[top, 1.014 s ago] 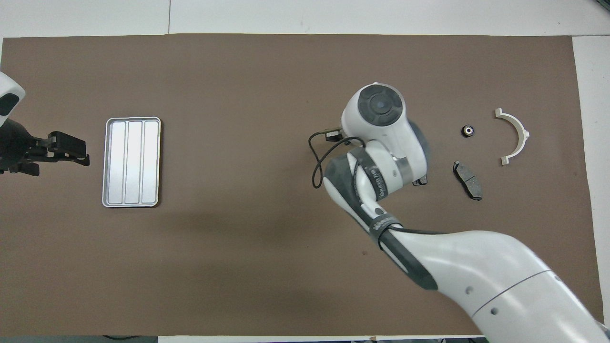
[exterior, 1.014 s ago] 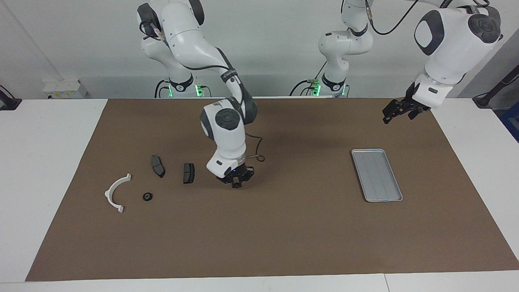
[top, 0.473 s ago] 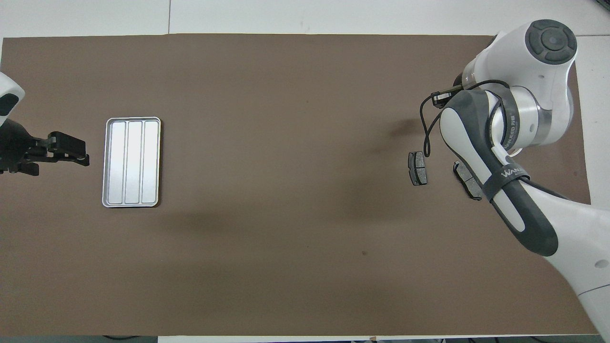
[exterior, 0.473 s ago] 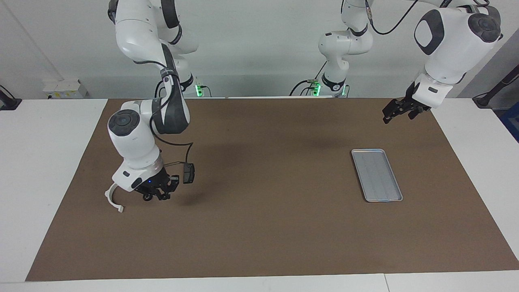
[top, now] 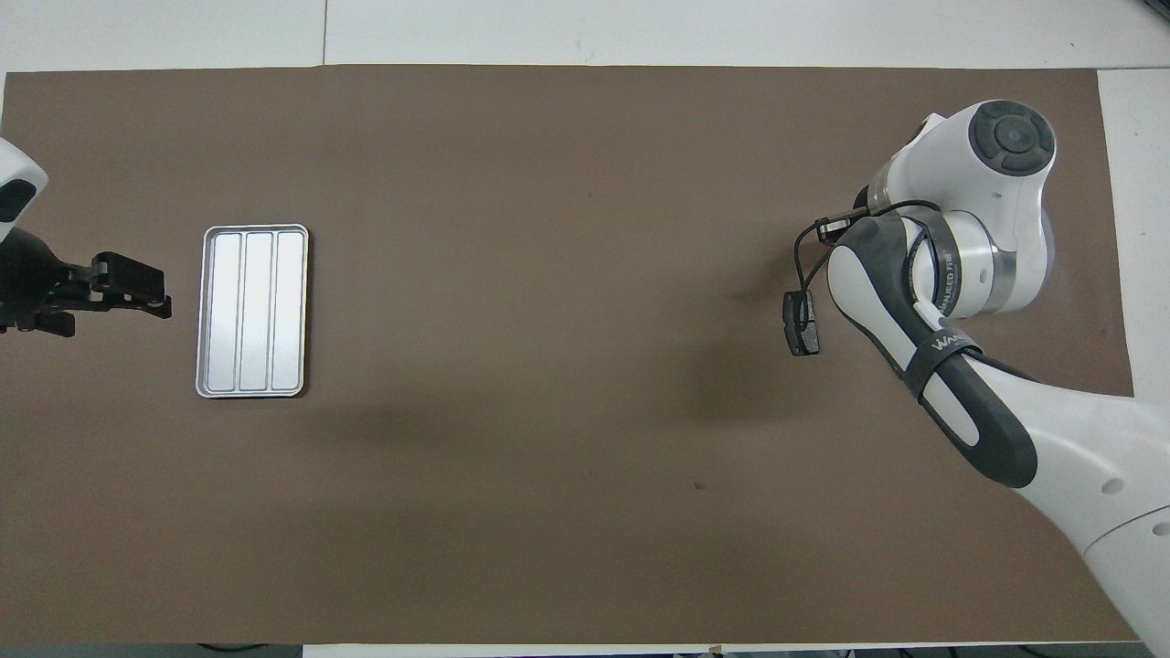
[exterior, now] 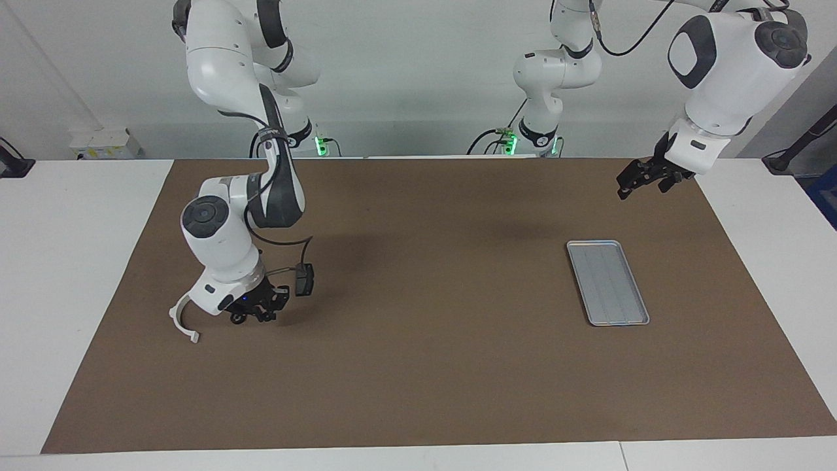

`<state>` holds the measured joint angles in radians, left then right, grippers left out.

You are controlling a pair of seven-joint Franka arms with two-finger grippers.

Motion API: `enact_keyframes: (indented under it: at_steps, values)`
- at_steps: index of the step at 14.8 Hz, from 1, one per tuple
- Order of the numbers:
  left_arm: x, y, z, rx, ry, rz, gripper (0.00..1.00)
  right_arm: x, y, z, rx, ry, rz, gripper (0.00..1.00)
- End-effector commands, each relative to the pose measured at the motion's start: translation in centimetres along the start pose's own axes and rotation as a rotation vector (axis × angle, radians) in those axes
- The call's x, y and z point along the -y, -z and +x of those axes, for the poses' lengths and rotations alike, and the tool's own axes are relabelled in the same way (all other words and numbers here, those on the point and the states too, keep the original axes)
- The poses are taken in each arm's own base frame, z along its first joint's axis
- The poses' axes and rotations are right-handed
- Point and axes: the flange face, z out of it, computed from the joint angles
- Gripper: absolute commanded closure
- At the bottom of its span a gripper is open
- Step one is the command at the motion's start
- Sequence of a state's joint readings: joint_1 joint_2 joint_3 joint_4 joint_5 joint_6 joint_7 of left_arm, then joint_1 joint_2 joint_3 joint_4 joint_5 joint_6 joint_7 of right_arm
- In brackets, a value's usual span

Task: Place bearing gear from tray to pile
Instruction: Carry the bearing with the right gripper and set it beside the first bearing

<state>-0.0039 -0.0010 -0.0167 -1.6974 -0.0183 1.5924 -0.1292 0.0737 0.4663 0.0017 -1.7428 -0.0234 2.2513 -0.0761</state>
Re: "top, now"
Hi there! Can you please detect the dark rectangular brake pad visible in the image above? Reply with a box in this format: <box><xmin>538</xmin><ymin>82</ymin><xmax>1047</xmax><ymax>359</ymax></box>
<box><xmin>782</xmin><ymin>290</ymin><xmax>821</xmax><ymax>357</ymax></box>

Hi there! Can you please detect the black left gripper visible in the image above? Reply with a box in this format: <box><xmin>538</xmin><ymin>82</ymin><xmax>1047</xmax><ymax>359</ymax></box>
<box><xmin>0</xmin><ymin>228</ymin><xmax>173</xmax><ymax>337</ymax></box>

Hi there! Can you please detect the brown table mat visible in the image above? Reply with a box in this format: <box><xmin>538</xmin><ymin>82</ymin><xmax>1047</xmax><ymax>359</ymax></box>
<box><xmin>0</xmin><ymin>64</ymin><xmax>1162</xmax><ymax>645</ymax></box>

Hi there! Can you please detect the silver metal tray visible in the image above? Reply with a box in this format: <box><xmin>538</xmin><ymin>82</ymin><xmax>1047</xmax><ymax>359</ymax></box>
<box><xmin>195</xmin><ymin>224</ymin><xmax>310</xmax><ymax>399</ymax></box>

